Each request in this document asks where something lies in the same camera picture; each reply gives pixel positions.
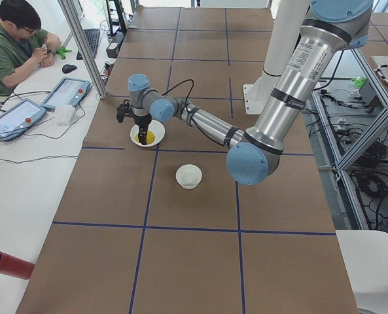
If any aluminium frame post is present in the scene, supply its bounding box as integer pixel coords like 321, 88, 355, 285
58, 0, 107, 100

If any black computer mouse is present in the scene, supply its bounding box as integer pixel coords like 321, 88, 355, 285
62, 64, 77, 74

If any white foam block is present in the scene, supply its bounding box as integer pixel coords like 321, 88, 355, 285
55, 105, 75, 126

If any white plate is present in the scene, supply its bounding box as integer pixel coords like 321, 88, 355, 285
130, 120, 166, 148

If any white bowl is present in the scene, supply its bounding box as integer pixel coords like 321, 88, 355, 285
175, 164, 202, 190

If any teach pendant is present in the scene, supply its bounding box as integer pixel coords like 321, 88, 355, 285
41, 77, 91, 110
0, 98, 46, 141

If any black box on table edge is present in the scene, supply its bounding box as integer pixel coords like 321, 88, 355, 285
106, 32, 125, 59

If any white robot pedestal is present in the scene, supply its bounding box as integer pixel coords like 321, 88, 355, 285
243, 0, 309, 114

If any teach pendant near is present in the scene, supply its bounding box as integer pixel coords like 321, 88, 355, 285
0, 98, 46, 141

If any seated person in green shirt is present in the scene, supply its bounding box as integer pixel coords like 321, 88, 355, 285
0, 1, 61, 96

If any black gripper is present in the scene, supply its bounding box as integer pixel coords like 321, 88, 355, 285
133, 114, 151, 145

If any white chair corner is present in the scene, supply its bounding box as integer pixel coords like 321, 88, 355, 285
336, 230, 388, 313

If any yellow lemon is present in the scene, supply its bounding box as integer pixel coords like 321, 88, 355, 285
134, 131, 156, 146

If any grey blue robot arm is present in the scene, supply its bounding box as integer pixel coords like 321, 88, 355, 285
127, 1, 373, 185

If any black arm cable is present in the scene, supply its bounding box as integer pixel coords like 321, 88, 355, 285
160, 78, 195, 97

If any green plastic toy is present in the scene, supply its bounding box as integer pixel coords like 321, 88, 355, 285
56, 46, 72, 60

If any black keyboard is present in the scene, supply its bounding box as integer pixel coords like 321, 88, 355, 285
83, 28, 100, 58

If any red cylinder tube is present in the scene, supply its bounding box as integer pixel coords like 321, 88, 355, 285
0, 251, 35, 280

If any teach pendant far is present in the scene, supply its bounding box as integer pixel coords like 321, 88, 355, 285
41, 77, 91, 110

